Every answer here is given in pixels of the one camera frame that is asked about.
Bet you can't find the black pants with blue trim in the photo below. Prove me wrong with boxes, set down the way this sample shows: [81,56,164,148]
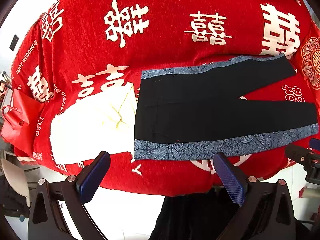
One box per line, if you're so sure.
[134,56,319,161]

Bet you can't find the white chair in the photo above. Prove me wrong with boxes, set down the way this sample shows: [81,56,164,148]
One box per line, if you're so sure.
[1,159,31,207]

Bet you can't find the red embroidered pillow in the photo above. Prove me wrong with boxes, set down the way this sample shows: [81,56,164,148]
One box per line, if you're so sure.
[291,23,320,111]

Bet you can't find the red gift bag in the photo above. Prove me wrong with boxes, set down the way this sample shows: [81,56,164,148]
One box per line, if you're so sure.
[1,89,45,154]

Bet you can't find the red wedding bedspread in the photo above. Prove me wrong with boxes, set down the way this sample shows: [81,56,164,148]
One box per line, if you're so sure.
[11,0,319,196]

